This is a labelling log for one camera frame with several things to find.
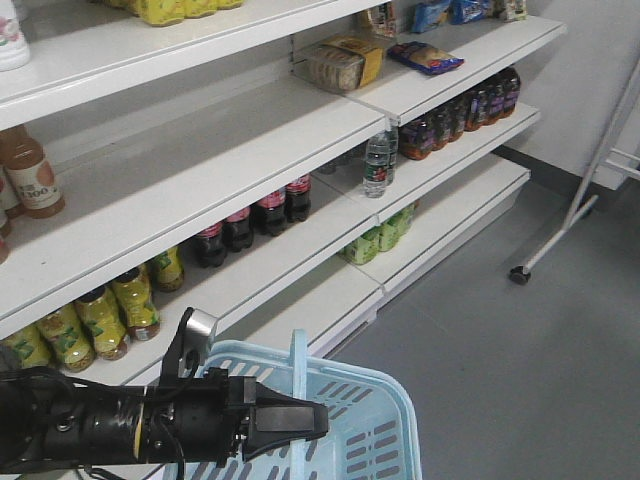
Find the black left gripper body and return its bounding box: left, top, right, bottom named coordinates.
left=138, top=368, right=257, bottom=466

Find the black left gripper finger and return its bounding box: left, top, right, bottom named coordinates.
left=242, top=384, right=329, bottom=461

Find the light blue plastic basket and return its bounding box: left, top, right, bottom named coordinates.
left=185, top=331, right=423, bottom=479

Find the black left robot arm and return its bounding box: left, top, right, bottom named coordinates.
left=1, top=367, right=329, bottom=474

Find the yellow lemon tea bottle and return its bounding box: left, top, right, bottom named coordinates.
left=148, top=246, right=184, bottom=292
left=111, top=267, right=160, bottom=341
left=36, top=304, right=95, bottom=372
left=75, top=285, right=129, bottom=361
left=1, top=324, right=53, bottom=369

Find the dark cola bottle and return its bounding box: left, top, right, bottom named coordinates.
left=285, top=174, right=311, bottom=223
left=253, top=188, right=286, bottom=236
left=192, top=222, right=227, bottom=268
left=223, top=206, right=254, bottom=252

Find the green soda pack right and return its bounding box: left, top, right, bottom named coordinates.
left=338, top=203, right=416, bottom=265

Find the white left shelf unit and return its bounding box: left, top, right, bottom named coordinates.
left=0, top=0, right=391, bottom=396

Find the white shelf unit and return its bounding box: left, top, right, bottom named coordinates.
left=279, top=16, right=567, bottom=327
left=0, top=0, right=391, bottom=396

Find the white whiteboard stand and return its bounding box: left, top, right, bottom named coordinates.
left=508, top=60, right=639, bottom=285

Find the clear water bottle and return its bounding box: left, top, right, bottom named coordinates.
left=363, top=131, right=391, bottom=198

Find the orange juice bottle right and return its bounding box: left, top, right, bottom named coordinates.
left=1, top=125, right=65, bottom=219

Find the dark purple label bottle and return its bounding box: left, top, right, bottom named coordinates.
left=499, top=66, right=521, bottom=118
left=465, top=87, right=490, bottom=132
left=399, top=115, right=435, bottom=160

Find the yellow label cookie tray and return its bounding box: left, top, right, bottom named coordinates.
left=301, top=35, right=385, bottom=93

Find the white right shelf unit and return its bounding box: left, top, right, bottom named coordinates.
left=279, top=16, right=567, bottom=327

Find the blue biscuit bag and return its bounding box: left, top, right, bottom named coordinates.
left=387, top=41, right=465, bottom=76

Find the white peach drink bottle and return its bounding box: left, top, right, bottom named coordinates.
left=0, top=0, right=31, bottom=72

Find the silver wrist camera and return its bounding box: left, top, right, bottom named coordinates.
left=159, top=307, right=219, bottom=386

